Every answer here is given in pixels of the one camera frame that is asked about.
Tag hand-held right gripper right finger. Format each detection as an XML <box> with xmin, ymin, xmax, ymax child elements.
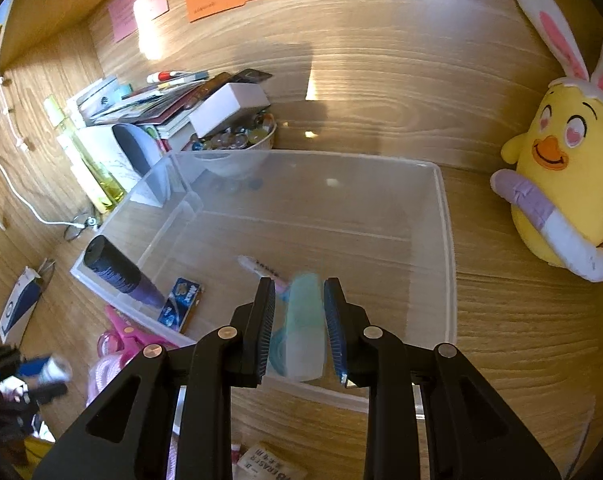
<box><xmin>322</xmin><ymin>277</ymin><xmax>562</xmax><ymax>480</ymax></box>

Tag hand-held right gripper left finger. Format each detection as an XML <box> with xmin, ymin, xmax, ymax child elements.
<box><xmin>32</xmin><ymin>276</ymin><xmax>277</xmax><ymax>480</ymax></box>

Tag green and white tube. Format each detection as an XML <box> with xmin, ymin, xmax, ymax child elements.
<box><xmin>272</xmin><ymin>272</ymin><xmax>328</xmax><ymax>382</ymax></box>

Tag white and pink pen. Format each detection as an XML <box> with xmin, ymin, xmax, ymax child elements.
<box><xmin>238</xmin><ymin>255</ymin><xmax>293</xmax><ymax>293</ymax></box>

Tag clear plastic storage box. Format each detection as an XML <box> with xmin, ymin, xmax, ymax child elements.
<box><xmin>70</xmin><ymin>148</ymin><xmax>457</xmax><ymax>421</ymax></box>

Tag blue and white box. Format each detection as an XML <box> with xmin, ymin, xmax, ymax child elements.
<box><xmin>0</xmin><ymin>266</ymin><xmax>45</xmax><ymax>345</ymax></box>

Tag blue small packet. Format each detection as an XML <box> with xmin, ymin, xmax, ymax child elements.
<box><xmin>158</xmin><ymin>277</ymin><xmax>205</xmax><ymax>334</ymax></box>

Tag pink scissors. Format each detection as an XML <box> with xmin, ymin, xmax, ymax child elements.
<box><xmin>98</xmin><ymin>305</ymin><xmax>182</xmax><ymax>361</ymax></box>

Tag beige eraser packet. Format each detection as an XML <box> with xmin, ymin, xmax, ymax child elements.
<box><xmin>230</xmin><ymin>442</ymin><xmax>309</xmax><ymax>480</ymax></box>

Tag black and purple cylinder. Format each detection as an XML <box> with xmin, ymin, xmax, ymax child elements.
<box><xmin>83</xmin><ymin>235</ymin><xmax>168</xmax><ymax>309</ymax></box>

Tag bowl of glass marbles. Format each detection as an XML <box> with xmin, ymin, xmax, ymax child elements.
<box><xmin>188</xmin><ymin>111</ymin><xmax>277</xmax><ymax>177</ymax></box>

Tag white and grey box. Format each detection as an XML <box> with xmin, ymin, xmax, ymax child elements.
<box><xmin>76</xmin><ymin>123</ymin><xmax>172</xmax><ymax>208</ymax></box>

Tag white cardboard box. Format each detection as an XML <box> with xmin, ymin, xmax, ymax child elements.
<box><xmin>188</xmin><ymin>83</ymin><xmax>272</xmax><ymax>138</ymax></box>

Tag yellow-green glass bottle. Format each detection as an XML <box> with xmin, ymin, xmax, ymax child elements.
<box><xmin>44</xmin><ymin>96</ymin><xmax>126</xmax><ymax>215</ymax></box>

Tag stack of books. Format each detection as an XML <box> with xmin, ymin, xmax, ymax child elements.
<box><xmin>76</xmin><ymin>68</ymin><xmax>273</xmax><ymax>152</ymax></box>

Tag red and white marker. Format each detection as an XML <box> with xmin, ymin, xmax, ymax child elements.
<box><xmin>146</xmin><ymin>70</ymin><xmax>210</xmax><ymax>84</ymax></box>

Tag yellow plush chick toy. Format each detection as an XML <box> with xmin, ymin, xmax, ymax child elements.
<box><xmin>490</xmin><ymin>0</ymin><xmax>603</xmax><ymax>283</ymax></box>

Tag pink paper note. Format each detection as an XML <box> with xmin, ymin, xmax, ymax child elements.
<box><xmin>108</xmin><ymin>0</ymin><xmax>170</xmax><ymax>44</ymax></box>

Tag pink braided cord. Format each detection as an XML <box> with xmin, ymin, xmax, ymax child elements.
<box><xmin>86</xmin><ymin>350</ymin><xmax>132</xmax><ymax>408</ymax></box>

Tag white cable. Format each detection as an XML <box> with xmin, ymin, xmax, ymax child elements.
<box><xmin>0</xmin><ymin>45</ymin><xmax>90</xmax><ymax>231</ymax></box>

